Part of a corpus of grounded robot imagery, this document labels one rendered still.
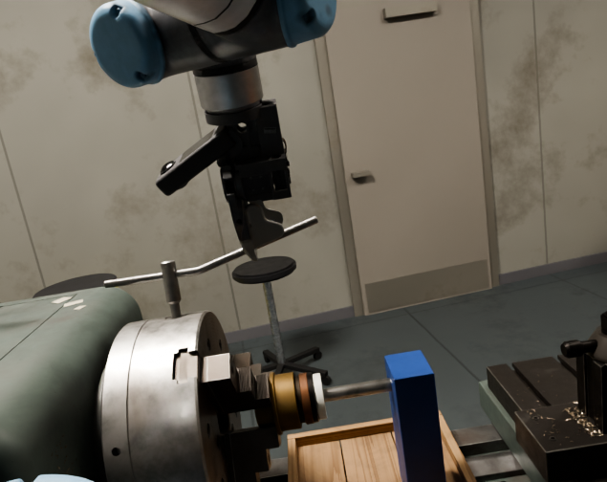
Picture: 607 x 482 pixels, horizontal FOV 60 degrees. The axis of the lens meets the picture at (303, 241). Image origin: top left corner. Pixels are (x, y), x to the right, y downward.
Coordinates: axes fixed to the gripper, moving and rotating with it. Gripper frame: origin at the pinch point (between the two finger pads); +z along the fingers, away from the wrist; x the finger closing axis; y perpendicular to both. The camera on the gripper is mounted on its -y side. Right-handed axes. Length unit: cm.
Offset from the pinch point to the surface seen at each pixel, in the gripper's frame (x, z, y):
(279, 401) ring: -6.4, 21.8, 0.4
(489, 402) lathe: 8, 45, 38
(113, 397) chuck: -11.6, 11.3, -19.7
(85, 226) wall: 256, 101, -133
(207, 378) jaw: -9.5, 12.5, -7.8
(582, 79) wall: 311, 75, 224
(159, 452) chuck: -16.9, 16.6, -14.3
